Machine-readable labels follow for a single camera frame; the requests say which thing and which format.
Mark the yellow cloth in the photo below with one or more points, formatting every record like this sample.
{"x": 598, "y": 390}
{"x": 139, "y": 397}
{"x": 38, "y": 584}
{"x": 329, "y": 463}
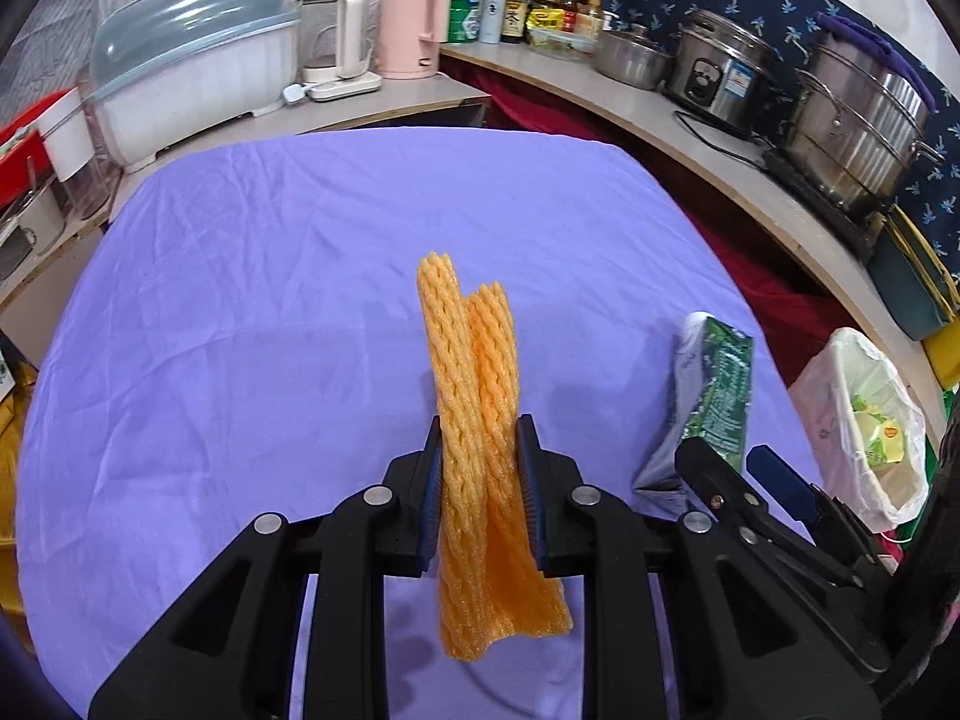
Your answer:
{"x": 15, "y": 408}

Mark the green tin can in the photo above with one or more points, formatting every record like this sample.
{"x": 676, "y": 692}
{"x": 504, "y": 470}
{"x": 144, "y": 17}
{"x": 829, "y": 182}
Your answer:
{"x": 464, "y": 21}

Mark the yellow oil bottle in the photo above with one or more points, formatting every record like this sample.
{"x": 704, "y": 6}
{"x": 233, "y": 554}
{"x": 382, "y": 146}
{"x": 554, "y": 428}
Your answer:
{"x": 590, "y": 19}

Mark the blue patterned curtain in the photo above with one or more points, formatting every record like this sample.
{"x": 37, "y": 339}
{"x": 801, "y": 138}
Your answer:
{"x": 929, "y": 193}

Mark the orange foam fruit net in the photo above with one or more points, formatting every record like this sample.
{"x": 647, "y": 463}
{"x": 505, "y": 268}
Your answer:
{"x": 488, "y": 583}

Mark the steel rice cooker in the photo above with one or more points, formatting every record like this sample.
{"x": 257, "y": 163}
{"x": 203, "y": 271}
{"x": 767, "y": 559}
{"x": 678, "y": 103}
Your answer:
{"x": 723, "y": 71}

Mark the red plastic basin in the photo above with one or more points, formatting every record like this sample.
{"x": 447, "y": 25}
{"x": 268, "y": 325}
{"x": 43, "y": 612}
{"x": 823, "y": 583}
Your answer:
{"x": 23, "y": 154}

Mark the white-lidded clear jar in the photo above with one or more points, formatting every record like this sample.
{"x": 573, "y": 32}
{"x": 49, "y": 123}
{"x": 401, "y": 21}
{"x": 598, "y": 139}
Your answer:
{"x": 83, "y": 171}

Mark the small steel pot with lid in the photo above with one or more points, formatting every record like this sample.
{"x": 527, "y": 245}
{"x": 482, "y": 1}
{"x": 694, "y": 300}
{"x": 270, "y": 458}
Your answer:
{"x": 631, "y": 59}

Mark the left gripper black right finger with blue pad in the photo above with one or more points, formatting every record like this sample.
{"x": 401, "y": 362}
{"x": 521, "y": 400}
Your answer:
{"x": 679, "y": 620}

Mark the dark green crushed milk carton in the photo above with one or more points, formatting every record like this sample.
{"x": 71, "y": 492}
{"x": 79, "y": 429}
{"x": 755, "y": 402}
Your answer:
{"x": 711, "y": 393}

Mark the white thermos bottle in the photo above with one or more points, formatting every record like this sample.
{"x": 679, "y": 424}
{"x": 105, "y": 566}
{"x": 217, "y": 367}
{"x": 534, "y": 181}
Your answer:
{"x": 491, "y": 21}

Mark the yellow-green snack bag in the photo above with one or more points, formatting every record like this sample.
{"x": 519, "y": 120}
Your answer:
{"x": 883, "y": 439}

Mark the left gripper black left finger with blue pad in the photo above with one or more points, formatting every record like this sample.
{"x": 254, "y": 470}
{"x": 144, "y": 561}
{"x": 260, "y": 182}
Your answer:
{"x": 227, "y": 647}

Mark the white trash bag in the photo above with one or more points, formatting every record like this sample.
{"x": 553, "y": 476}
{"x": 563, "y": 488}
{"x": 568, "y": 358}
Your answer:
{"x": 849, "y": 366}

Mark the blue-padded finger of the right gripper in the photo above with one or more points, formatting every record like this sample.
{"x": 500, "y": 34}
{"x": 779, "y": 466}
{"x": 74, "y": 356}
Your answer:
{"x": 836, "y": 530}

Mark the white dish rack grey lid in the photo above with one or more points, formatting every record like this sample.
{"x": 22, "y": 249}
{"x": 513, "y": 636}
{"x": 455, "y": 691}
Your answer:
{"x": 165, "y": 70}

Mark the white coffee maker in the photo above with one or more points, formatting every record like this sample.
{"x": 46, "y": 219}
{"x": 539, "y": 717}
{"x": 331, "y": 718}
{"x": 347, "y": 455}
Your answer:
{"x": 335, "y": 49}

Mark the white power plug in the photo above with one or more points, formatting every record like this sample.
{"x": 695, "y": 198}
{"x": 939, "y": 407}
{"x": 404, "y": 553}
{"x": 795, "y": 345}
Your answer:
{"x": 295, "y": 94}

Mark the pink electric kettle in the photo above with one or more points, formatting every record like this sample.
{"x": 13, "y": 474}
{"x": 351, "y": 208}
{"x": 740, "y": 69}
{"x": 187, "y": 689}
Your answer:
{"x": 409, "y": 36}

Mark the dark soy sauce bottle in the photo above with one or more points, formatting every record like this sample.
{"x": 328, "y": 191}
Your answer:
{"x": 514, "y": 21}

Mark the purple tablecloth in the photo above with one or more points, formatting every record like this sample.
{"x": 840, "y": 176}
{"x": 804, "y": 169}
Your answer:
{"x": 248, "y": 338}

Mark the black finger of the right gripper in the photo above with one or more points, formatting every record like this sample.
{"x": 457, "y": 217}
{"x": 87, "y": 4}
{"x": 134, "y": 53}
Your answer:
{"x": 829, "y": 595}

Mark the large steel steamer pot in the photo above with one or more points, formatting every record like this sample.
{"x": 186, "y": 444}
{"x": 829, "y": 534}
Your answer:
{"x": 860, "y": 122}

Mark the yellow seasoning packet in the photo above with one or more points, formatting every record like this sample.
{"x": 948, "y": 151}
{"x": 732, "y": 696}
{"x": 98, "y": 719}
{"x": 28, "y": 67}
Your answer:
{"x": 544, "y": 19}

